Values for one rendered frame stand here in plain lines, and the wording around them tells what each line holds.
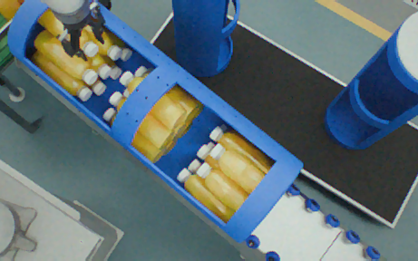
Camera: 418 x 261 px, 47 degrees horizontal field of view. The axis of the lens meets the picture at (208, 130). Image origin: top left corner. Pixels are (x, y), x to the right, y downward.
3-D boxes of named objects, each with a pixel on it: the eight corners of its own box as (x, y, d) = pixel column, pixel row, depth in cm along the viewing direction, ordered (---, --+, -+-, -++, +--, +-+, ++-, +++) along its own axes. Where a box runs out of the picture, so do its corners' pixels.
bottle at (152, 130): (156, 154, 134) (106, 113, 137) (170, 142, 139) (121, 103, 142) (164, 138, 130) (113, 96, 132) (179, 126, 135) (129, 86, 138)
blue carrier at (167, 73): (234, 248, 142) (249, 238, 115) (23, 72, 154) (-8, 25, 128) (289, 177, 151) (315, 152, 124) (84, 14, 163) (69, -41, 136)
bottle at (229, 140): (268, 178, 138) (218, 138, 141) (281, 161, 134) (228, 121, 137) (259, 189, 133) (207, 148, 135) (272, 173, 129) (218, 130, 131)
